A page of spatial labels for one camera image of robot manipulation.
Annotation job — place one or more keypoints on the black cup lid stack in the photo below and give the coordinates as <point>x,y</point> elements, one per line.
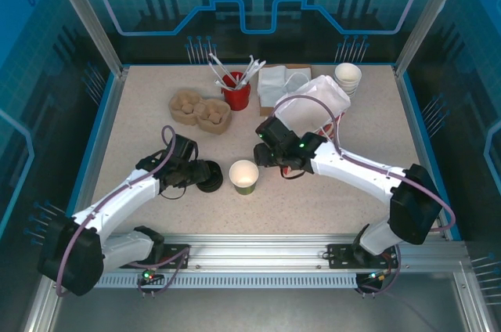
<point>215,185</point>

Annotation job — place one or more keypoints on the green paper cup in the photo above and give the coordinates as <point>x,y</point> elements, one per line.
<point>243,175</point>

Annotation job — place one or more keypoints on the white red printed paper bag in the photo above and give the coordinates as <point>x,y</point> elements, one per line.
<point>313,105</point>

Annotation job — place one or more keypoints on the white paper cup stack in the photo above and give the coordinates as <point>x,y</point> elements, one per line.
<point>347,73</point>

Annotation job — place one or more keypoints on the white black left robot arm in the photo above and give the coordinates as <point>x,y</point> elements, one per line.
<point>117,199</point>

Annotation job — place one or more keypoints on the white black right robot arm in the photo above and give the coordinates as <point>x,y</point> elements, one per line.
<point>352,171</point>

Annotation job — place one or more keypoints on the red metal bucket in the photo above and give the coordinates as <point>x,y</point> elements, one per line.
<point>236,99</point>

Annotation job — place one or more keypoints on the white paper napkin stack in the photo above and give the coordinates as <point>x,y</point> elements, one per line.
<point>272,87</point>
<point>303,75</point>

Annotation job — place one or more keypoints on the white wrapped straw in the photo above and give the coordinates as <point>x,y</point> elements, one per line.
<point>260,66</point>
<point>253,67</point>
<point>220,83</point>
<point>249,63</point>
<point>221,67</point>

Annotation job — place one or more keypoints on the small LED circuit board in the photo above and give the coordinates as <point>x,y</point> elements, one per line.
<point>148,275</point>
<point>375,275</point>

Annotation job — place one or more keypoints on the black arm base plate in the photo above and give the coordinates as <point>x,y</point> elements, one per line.
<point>338,255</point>
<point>176,253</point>

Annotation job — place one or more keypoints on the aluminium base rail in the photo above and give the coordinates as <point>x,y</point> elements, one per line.
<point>258,250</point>

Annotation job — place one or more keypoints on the grey metal base plate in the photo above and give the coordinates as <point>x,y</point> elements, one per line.
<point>250,312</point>

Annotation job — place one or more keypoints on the aluminium frame post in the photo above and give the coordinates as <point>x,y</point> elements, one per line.
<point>89,15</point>
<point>426,15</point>

